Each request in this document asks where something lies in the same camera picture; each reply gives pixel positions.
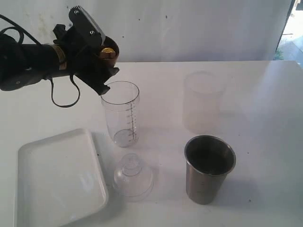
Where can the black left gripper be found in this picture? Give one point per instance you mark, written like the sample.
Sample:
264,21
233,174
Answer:
81,46

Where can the brown wooden cup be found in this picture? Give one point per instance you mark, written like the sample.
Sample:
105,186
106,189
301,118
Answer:
112,44

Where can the stainless steel cup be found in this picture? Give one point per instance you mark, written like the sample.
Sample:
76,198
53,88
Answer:
209,160

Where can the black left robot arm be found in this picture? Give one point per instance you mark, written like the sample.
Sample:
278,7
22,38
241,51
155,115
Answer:
25,61

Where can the clear plastic shaker cup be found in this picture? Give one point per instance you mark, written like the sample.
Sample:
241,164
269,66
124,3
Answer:
121,110

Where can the clear plastic shaker lid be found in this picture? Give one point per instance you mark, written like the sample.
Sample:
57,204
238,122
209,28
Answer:
133,178

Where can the translucent white plastic beaker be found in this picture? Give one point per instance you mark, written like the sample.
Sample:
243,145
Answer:
202,97

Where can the white rectangular tray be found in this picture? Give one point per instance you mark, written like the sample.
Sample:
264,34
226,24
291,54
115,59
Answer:
59,181

